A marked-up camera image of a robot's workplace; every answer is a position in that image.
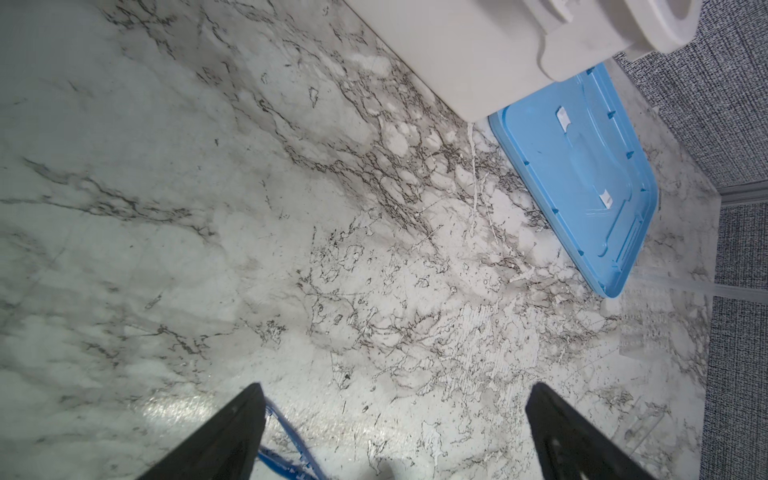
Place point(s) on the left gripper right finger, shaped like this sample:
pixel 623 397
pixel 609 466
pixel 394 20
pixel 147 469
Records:
pixel 568 446

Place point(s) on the white plastic bin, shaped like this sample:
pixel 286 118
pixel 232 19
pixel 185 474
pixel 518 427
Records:
pixel 481 56

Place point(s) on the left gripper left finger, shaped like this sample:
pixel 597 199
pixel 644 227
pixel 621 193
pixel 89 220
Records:
pixel 225 447

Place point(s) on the blue plastic lid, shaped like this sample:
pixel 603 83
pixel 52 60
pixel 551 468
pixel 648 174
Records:
pixel 576 151

